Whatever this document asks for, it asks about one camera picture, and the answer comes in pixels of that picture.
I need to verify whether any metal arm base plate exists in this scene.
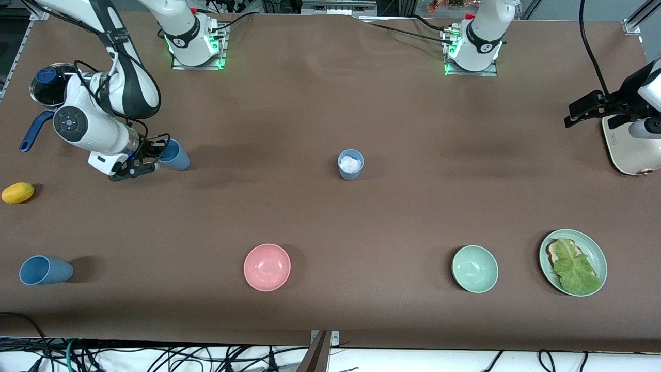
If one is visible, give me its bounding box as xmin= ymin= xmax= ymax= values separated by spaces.
xmin=171 ymin=23 xmax=229 ymax=71
xmin=442 ymin=26 xmax=499 ymax=78

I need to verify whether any pale green plate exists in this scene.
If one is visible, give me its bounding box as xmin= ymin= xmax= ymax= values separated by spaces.
xmin=539 ymin=229 xmax=608 ymax=297

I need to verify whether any pink plastic bowl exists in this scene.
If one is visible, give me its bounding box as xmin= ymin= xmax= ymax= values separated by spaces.
xmin=243 ymin=243 xmax=291 ymax=292

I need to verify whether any aluminium frame rail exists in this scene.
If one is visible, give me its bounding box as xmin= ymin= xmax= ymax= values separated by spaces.
xmin=622 ymin=0 xmax=661 ymax=36
xmin=0 ymin=5 xmax=52 ymax=101

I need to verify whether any grey metal post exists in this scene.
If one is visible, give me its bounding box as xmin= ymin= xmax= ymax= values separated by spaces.
xmin=297 ymin=331 xmax=332 ymax=372

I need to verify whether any black pot with blue handle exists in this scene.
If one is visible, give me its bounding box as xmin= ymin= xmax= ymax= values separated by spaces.
xmin=20 ymin=62 xmax=83 ymax=153

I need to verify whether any brown table cloth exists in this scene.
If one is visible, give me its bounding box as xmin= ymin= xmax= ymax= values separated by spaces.
xmin=0 ymin=10 xmax=661 ymax=353

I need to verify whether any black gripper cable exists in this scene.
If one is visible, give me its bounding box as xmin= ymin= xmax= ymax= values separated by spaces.
xmin=579 ymin=0 xmax=612 ymax=96
xmin=72 ymin=49 xmax=172 ymax=156

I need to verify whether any glass lid with blue knob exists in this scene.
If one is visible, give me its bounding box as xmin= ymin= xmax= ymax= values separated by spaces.
xmin=30 ymin=63 xmax=78 ymax=107

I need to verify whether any pale green bowl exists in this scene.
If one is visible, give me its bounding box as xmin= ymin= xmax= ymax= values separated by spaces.
xmin=451 ymin=245 xmax=499 ymax=293

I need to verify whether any toasted bread slice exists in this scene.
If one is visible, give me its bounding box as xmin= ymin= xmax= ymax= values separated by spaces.
xmin=546 ymin=239 xmax=599 ymax=277

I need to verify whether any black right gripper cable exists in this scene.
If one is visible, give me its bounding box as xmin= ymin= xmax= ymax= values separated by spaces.
xmin=72 ymin=49 xmax=172 ymax=156

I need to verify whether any black floor cable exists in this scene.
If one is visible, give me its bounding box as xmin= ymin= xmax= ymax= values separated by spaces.
xmin=0 ymin=312 xmax=50 ymax=362

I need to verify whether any black base cable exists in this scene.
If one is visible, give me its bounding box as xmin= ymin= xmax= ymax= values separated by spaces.
xmin=356 ymin=15 xmax=455 ymax=43

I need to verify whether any light blue plastic cup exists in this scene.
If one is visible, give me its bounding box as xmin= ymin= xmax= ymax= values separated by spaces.
xmin=158 ymin=138 xmax=191 ymax=172
xmin=19 ymin=255 xmax=74 ymax=286
xmin=338 ymin=149 xmax=365 ymax=181

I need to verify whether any yellow lemon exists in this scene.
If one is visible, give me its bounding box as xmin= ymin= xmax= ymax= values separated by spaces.
xmin=2 ymin=182 xmax=36 ymax=204

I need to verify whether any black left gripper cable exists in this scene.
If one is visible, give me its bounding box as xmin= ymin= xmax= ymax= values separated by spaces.
xmin=579 ymin=0 xmax=612 ymax=96

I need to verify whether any green lettuce leaf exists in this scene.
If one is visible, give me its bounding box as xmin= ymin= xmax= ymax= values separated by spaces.
xmin=553 ymin=238 xmax=602 ymax=295

